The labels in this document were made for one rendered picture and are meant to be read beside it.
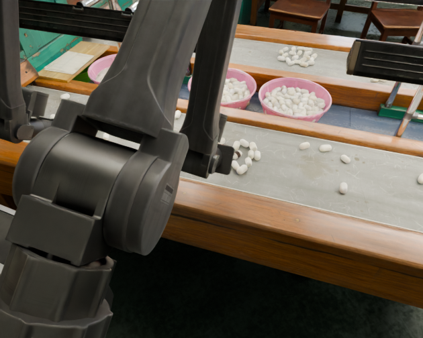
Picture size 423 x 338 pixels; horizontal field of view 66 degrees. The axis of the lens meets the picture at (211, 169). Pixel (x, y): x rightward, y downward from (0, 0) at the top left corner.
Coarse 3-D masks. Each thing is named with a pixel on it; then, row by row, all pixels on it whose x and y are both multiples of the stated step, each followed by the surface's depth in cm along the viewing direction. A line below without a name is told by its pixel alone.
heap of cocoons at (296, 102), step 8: (280, 88) 129; (288, 88) 129; (296, 88) 129; (272, 96) 126; (280, 96) 126; (288, 96) 125; (296, 96) 125; (304, 96) 125; (312, 96) 124; (272, 104) 123; (280, 104) 122; (288, 104) 121; (296, 104) 123; (304, 104) 121; (312, 104) 121; (320, 104) 120; (280, 112) 117; (288, 112) 118; (296, 112) 118; (304, 112) 117; (312, 112) 117; (320, 112) 117
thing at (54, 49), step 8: (120, 0) 176; (128, 0) 184; (56, 40) 138; (64, 40) 143; (72, 40) 147; (80, 40) 153; (88, 40) 161; (40, 48) 132; (48, 48) 135; (56, 48) 139; (64, 48) 144; (32, 56) 128; (40, 56) 132; (48, 56) 136; (56, 56) 140; (32, 64) 129; (40, 64) 133
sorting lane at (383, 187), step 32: (224, 128) 111; (256, 128) 111; (256, 160) 100; (288, 160) 100; (320, 160) 100; (352, 160) 100; (384, 160) 100; (416, 160) 100; (256, 192) 91; (288, 192) 91; (320, 192) 91; (352, 192) 91; (384, 192) 91; (416, 192) 91; (384, 224) 83; (416, 224) 83
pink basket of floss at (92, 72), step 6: (114, 54) 144; (96, 60) 140; (102, 60) 142; (108, 60) 143; (90, 66) 136; (96, 66) 139; (102, 66) 142; (108, 66) 144; (90, 72) 134; (96, 72) 139
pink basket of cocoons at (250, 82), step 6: (228, 72) 136; (234, 72) 135; (240, 72) 134; (228, 78) 137; (240, 78) 135; (246, 78) 132; (252, 78) 129; (246, 84) 133; (252, 84) 129; (252, 90) 127; (234, 102) 117; (240, 102) 118; (246, 102) 123; (234, 108) 121; (240, 108) 123
